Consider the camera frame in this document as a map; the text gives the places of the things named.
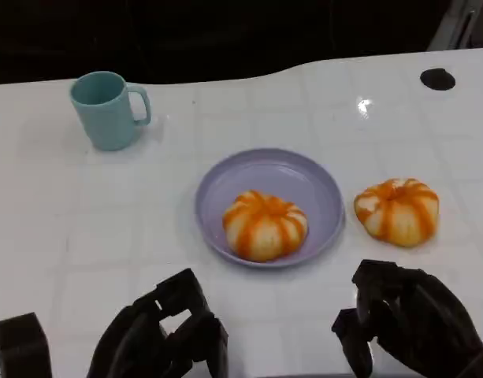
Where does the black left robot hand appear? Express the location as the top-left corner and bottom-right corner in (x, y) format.
(86, 268), (230, 378)

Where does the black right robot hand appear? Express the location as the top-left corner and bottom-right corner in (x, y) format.
(331, 258), (483, 377)

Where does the orange striped toy bread roll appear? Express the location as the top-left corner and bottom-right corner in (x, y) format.
(353, 177), (440, 249)
(221, 190), (310, 264)

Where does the lilac plate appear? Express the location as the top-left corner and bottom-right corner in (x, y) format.
(194, 147), (347, 270)

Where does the pale green mug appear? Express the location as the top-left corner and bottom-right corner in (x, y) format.
(69, 70), (153, 152)

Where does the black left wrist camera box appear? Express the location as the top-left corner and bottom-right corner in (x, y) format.
(0, 312), (54, 378)

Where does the black table cable grommet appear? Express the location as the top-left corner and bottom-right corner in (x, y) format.
(419, 68), (457, 92)

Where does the grey metal frame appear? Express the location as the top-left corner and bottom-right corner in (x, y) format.
(426, 0), (483, 51)

